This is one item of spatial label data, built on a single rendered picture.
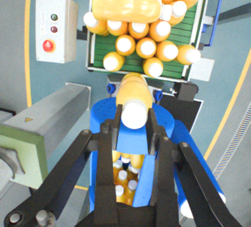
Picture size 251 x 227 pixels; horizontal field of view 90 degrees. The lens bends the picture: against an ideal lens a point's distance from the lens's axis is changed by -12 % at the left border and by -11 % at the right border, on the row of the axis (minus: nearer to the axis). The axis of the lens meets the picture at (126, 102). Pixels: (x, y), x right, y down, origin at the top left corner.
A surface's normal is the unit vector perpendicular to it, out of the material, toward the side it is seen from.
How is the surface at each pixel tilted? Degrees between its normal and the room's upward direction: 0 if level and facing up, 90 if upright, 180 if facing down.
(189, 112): 0
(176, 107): 0
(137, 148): 9
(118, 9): 26
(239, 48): 0
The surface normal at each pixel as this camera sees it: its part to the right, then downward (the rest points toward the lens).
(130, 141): -0.09, 0.36
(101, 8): -0.09, 0.73
